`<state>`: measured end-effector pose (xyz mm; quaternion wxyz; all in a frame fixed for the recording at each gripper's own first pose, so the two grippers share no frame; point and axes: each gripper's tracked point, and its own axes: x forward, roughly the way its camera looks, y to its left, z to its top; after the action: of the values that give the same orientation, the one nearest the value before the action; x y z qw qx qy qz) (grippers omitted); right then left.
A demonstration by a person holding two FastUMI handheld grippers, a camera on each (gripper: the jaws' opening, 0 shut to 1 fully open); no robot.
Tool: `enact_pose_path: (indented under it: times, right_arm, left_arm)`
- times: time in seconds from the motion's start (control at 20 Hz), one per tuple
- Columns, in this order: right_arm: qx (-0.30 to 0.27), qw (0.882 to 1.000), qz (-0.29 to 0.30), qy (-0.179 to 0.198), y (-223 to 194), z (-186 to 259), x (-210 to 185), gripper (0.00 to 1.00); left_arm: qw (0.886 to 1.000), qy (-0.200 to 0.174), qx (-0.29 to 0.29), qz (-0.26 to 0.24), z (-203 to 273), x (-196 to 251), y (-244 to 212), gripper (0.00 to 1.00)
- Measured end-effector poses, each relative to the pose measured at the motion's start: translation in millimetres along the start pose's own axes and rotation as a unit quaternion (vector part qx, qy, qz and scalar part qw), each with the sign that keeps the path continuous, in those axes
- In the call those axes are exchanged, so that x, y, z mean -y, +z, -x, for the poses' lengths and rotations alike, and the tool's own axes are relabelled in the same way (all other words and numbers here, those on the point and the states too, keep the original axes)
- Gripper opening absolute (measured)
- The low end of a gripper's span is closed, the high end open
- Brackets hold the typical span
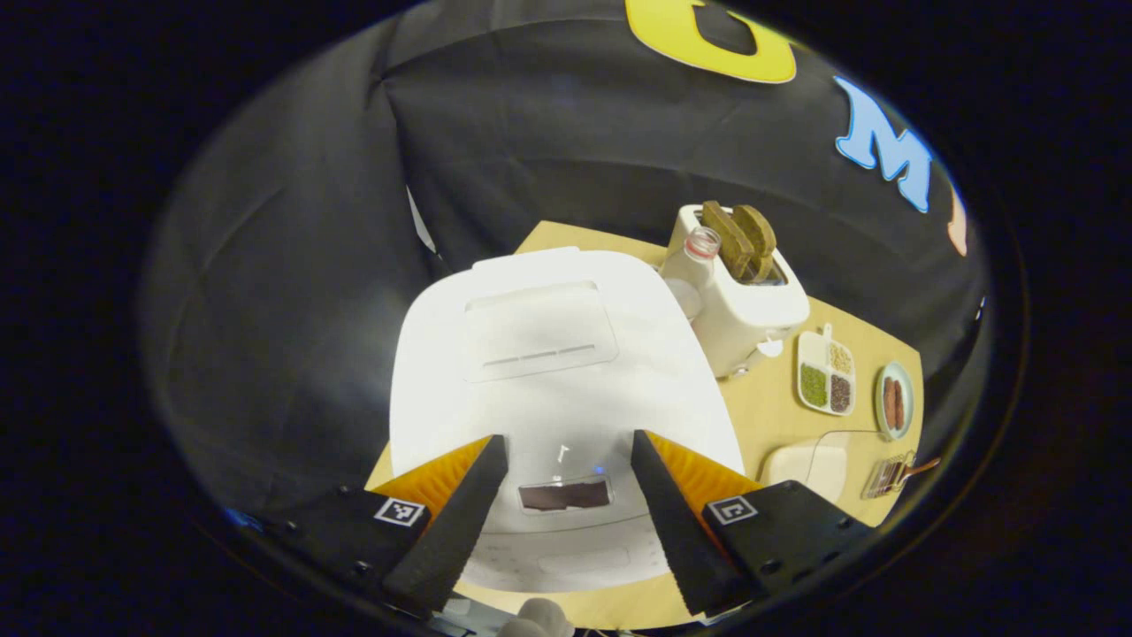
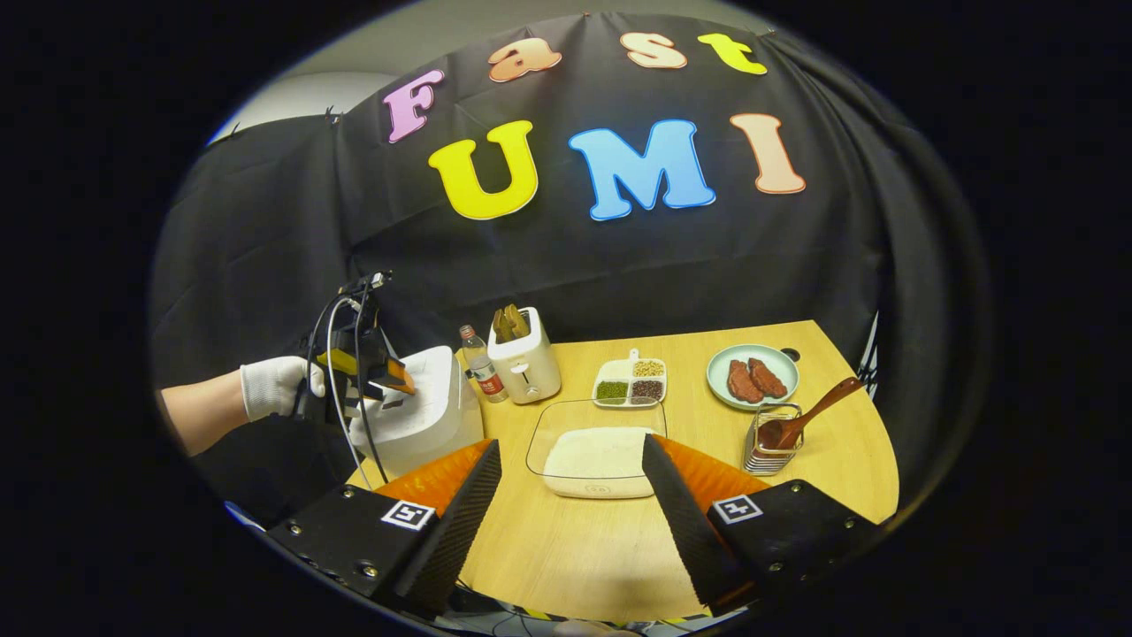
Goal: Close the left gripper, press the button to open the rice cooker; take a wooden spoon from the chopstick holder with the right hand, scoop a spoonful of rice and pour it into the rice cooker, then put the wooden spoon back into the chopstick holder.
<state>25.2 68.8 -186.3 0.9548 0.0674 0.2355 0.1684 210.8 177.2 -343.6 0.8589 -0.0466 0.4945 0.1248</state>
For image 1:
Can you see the white rice cooker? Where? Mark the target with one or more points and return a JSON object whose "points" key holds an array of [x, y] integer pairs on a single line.
{"points": [[531, 389]]}

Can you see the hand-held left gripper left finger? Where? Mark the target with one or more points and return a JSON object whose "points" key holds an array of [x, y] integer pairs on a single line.
{"points": [[447, 540]]}

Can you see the white toaster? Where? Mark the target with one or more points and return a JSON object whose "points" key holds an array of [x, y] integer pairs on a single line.
{"points": [[752, 318]]}

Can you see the brown toast slice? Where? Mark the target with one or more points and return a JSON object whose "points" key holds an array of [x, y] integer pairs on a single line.
{"points": [[759, 234], [727, 239]]}

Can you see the red meat slice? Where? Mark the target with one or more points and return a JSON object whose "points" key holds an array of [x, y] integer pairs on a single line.
{"points": [[889, 402], [899, 405]]}

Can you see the white divided grain tray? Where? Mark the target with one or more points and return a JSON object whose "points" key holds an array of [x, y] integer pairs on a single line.
{"points": [[814, 349]]}

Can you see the pale green plate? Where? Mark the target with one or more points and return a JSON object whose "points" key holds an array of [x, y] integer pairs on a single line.
{"points": [[881, 416]]}

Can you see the black backdrop cloth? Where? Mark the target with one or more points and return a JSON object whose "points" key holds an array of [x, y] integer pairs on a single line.
{"points": [[283, 265]]}

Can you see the clear chopstick holder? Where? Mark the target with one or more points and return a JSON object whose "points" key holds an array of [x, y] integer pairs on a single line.
{"points": [[884, 482]]}

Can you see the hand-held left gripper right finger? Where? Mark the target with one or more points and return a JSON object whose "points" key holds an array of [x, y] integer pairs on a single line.
{"points": [[685, 531]]}

